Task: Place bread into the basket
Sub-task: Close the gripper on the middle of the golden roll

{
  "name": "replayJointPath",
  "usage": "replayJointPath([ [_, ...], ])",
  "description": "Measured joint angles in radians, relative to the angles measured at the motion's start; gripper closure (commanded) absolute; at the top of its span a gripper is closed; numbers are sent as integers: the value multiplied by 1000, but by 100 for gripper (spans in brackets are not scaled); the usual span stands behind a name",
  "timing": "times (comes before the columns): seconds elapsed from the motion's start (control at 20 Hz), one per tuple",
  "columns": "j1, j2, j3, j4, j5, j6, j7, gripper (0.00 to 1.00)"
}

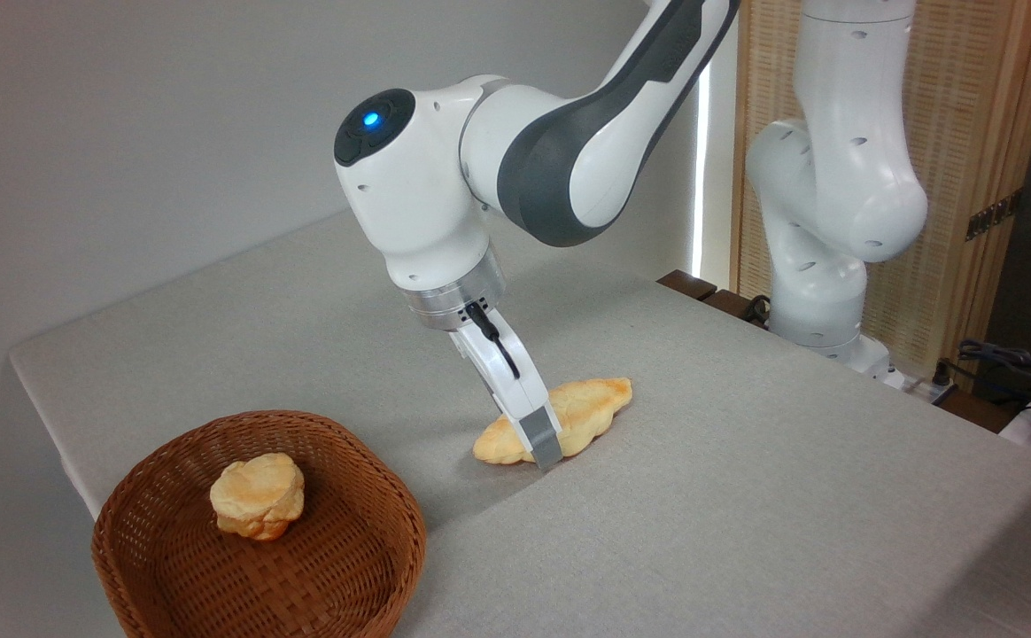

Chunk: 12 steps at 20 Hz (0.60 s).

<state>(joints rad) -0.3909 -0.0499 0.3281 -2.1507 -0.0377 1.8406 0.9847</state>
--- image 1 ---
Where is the wooden bamboo folding screen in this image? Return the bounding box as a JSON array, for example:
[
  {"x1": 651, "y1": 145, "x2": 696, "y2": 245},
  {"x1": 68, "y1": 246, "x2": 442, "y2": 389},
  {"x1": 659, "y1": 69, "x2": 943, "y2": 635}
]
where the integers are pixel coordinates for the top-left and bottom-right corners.
[{"x1": 730, "y1": 0, "x2": 1031, "y2": 384}]

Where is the long braided bread loaf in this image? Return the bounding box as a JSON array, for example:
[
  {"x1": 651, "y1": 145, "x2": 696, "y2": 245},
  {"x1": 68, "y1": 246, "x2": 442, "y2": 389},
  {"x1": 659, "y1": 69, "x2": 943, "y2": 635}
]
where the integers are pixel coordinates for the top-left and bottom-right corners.
[{"x1": 472, "y1": 377, "x2": 633, "y2": 465}]

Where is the round golden bread roll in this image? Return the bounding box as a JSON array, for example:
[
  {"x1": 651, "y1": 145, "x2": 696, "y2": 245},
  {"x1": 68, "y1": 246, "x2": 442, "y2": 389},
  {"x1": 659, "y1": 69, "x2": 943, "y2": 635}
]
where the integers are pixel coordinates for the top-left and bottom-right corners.
[{"x1": 209, "y1": 453, "x2": 306, "y2": 542}]

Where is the dark brown wooden board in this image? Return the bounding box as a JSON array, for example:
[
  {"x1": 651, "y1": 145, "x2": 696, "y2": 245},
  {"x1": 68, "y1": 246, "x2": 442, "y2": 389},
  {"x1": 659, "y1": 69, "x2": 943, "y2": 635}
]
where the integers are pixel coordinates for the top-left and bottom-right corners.
[{"x1": 657, "y1": 269, "x2": 773, "y2": 330}]

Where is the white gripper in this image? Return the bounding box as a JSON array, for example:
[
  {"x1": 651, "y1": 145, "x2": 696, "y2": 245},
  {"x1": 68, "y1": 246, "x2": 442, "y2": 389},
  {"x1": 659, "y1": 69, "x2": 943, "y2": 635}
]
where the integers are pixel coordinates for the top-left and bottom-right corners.
[{"x1": 447, "y1": 306, "x2": 564, "y2": 470}]

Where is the brown woven wicker basket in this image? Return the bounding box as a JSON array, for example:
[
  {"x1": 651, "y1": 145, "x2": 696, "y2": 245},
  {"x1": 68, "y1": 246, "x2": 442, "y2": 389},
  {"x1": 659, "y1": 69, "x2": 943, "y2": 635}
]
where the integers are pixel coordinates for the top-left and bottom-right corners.
[{"x1": 91, "y1": 409, "x2": 427, "y2": 638}]

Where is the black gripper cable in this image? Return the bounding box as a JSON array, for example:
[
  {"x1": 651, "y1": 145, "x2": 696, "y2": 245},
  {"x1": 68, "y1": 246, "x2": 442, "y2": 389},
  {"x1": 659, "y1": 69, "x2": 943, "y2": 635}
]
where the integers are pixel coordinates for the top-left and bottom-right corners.
[{"x1": 465, "y1": 301, "x2": 521, "y2": 380}]

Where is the dark metal screen hinge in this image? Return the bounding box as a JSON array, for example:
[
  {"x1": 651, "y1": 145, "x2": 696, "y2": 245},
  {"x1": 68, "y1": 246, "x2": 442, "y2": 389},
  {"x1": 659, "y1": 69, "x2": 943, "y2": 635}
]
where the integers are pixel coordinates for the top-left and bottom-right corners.
[{"x1": 965, "y1": 189, "x2": 1024, "y2": 242}]

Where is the black cable bundle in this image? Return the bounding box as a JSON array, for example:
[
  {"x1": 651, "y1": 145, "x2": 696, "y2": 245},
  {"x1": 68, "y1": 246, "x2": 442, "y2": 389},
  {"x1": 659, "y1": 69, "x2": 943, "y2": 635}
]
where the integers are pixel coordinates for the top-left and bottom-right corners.
[{"x1": 957, "y1": 338, "x2": 1031, "y2": 417}]

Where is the grey tablecloth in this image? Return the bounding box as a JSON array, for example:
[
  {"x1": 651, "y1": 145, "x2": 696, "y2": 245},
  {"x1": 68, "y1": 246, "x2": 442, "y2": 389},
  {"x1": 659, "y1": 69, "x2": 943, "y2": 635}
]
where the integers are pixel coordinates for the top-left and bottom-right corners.
[{"x1": 9, "y1": 208, "x2": 1031, "y2": 638}]

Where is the white power strip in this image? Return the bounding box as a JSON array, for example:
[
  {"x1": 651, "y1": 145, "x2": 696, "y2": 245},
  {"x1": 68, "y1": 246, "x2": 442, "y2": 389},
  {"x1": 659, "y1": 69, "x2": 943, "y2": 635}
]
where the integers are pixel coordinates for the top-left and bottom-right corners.
[{"x1": 901, "y1": 372, "x2": 959, "y2": 407}]

